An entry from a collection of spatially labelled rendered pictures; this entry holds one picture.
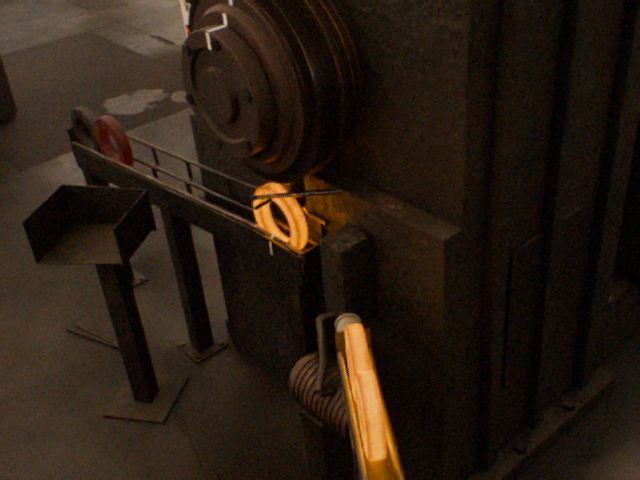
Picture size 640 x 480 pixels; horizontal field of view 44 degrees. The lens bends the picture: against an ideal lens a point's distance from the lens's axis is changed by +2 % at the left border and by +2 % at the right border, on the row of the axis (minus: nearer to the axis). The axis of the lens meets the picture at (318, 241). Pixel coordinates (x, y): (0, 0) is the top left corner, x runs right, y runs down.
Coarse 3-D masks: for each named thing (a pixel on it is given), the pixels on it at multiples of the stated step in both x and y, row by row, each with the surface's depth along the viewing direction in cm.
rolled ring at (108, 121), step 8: (96, 120) 255; (104, 120) 251; (112, 120) 251; (96, 128) 258; (104, 128) 255; (112, 128) 249; (120, 128) 250; (96, 136) 262; (104, 136) 261; (112, 136) 250; (120, 136) 249; (104, 144) 261; (120, 144) 249; (128, 144) 250; (104, 152) 262; (112, 152) 262; (120, 152) 251; (128, 152) 251; (120, 160) 254; (128, 160) 253
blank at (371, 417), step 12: (360, 372) 140; (372, 372) 139; (360, 384) 136; (372, 384) 135; (360, 396) 135; (372, 396) 134; (360, 408) 143; (372, 408) 133; (360, 420) 143; (372, 420) 132; (384, 420) 133; (372, 432) 132; (384, 432) 132; (372, 444) 133; (384, 444) 133; (372, 456) 135; (384, 456) 136
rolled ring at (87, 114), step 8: (72, 112) 269; (80, 112) 264; (88, 112) 264; (72, 120) 273; (80, 120) 272; (88, 120) 262; (80, 128) 274; (80, 136) 275; (88, 136) 276; (88, 144) 275; (96, 144) 265
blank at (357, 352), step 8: (352, 328) 151; (360, 328) 151; (352, 336) 149; (360, 336) 149; (352, 344) 147; (360, 344) 147; (352, 352) 147; (360, 352) 147; (368, 352) 147; (352, 360) 146; (360, 360) 146; (368, 360) 146; (352, 368) 147; (360, 368) 146; (368, 368) 146; (352, 376) 155; (352, 384) 154; (352, 392) 157
